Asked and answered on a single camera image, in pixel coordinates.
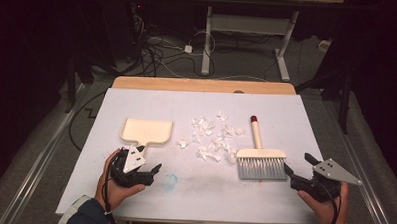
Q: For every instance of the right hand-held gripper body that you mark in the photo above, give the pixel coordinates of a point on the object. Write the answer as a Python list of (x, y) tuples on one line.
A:
[(331, 173)]

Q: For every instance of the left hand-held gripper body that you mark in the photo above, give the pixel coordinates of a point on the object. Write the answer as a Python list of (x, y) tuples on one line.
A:
[(131, 176)]

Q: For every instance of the cream plastic dustpan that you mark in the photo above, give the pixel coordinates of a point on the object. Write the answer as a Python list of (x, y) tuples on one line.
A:
[(146, 130)]

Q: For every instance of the cream brush with red cap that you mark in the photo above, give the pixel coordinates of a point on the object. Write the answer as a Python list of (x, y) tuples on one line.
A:
[(261, 153)]

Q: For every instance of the pile of white paper scraps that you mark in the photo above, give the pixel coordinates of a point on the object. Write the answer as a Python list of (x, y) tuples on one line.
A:
[(207, 139)]

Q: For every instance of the person's left hand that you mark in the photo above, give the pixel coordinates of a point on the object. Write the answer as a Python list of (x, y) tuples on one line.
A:
[(112, 192)]

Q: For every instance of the person's right hand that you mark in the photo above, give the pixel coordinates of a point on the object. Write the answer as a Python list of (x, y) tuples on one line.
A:
[(329, 213)]

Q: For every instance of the white table mat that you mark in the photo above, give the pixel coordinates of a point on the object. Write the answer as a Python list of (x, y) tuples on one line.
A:
[(200, 198)]

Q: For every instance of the black stand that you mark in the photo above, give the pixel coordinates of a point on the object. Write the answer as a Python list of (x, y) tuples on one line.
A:
[(70, 87), (345, 103)]

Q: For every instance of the wooden table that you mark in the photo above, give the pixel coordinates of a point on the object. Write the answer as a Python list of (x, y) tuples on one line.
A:
[(187, 85)]

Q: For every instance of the white power adapter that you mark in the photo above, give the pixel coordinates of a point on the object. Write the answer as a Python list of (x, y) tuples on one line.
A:
[(188, 49)]

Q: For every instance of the metal floor rail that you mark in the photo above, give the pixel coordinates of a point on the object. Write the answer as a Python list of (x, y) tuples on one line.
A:
[(34, 173), (370, 198)]

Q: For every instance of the white metal desk frame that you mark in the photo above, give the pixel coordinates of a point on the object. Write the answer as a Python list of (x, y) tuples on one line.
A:
[(249, 24)]

